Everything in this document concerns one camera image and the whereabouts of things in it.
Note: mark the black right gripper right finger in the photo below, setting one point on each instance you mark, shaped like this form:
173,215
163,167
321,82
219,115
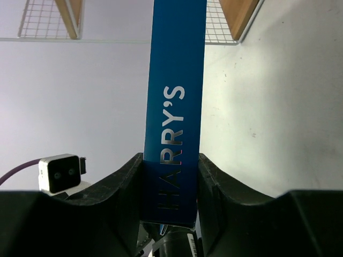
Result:
236,220

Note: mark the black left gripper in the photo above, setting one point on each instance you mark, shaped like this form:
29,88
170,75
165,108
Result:
168,240

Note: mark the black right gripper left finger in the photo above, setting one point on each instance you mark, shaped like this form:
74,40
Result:
101,220

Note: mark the blue Harry's razor box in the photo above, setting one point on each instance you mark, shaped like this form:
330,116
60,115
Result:
173,117

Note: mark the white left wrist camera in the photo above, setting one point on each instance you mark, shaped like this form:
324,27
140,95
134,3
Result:
62,174

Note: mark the white wire wooden shelf rack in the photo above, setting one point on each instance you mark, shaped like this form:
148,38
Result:
227,23

